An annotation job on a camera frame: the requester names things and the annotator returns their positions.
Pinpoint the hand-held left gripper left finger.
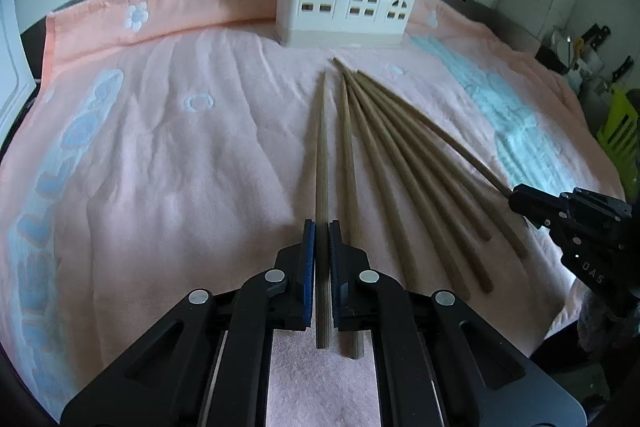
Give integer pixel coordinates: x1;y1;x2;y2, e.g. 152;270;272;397
60;219;317;427

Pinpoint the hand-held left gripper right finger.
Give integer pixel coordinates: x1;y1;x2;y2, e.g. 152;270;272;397
327;219;588;427

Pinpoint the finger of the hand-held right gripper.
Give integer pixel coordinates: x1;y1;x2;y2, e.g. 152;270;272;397
560;188;633;220
509;183;568;229

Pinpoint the brown wooden chopstick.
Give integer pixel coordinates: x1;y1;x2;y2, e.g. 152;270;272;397
314;72;333;350
356;69;513;198

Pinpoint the group of wooden chopsticks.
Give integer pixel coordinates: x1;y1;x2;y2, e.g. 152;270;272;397
332;57;531;360

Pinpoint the person's right hand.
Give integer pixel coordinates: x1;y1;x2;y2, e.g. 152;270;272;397
577;289;640;355

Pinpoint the green plastic rack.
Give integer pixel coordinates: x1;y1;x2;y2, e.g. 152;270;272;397
597;87;640;172

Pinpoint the pink towel with blue print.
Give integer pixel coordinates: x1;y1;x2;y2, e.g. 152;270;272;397
0;0;626;427

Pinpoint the white panel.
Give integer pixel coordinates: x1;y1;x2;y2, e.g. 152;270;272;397
0;0;38;142

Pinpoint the black handled knife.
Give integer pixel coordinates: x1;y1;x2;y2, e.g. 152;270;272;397
612;56;633;85
587;23;612;52

